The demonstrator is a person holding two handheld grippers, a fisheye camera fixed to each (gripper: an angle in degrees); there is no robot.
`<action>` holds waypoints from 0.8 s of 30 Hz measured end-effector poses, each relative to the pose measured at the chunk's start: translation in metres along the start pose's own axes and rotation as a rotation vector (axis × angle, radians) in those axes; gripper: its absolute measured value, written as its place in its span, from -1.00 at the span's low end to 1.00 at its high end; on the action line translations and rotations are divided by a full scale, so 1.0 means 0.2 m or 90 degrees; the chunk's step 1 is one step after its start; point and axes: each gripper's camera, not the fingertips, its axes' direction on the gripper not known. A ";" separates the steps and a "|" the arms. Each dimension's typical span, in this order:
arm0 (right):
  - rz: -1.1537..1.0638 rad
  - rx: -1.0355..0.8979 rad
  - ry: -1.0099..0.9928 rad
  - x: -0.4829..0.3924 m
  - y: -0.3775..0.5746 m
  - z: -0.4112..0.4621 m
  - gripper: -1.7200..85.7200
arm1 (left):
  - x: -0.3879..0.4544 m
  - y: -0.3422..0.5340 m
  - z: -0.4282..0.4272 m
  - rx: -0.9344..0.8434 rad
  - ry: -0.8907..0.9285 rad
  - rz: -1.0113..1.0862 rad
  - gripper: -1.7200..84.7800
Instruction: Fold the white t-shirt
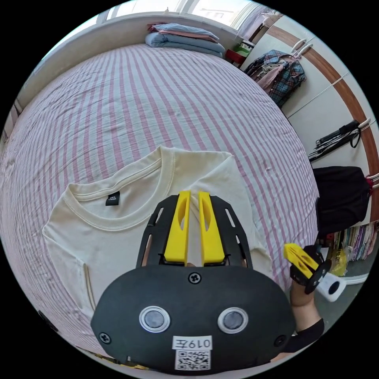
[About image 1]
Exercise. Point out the shelf with books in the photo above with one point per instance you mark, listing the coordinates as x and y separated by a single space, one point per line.
359 241

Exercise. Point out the pile of clothes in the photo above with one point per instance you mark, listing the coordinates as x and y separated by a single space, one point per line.
183 41

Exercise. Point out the person's right hand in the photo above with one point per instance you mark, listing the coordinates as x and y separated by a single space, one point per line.
305 308

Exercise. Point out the light curtain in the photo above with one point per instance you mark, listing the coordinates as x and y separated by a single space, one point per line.
254 20

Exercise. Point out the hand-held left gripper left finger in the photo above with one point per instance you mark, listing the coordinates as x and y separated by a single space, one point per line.
179 234

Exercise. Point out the window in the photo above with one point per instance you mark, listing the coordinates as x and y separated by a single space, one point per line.
177 7

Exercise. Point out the white t-shirt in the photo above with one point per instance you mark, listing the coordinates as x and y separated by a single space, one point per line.
118 237

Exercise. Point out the person's right forearm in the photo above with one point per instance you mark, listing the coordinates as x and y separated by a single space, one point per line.
308 334

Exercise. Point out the yellow bag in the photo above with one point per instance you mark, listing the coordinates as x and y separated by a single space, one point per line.
339 262

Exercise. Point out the black garment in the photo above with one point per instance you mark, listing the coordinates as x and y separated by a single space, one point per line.
340 198

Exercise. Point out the white cupboard with brown trim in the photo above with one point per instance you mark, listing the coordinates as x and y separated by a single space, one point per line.
325 88

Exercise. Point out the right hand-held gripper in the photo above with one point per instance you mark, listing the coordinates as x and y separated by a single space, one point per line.
321 271

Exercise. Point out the black umbrella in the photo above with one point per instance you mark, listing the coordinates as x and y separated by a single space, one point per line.
337 139

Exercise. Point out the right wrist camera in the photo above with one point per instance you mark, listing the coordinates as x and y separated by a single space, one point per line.
324 285

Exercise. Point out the plaid shirt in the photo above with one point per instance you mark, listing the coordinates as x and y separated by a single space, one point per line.
284 80

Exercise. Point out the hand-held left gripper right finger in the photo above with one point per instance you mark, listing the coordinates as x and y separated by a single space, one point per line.
210 237

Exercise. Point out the bed with striped sheet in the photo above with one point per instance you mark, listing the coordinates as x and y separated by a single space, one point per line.
148 103

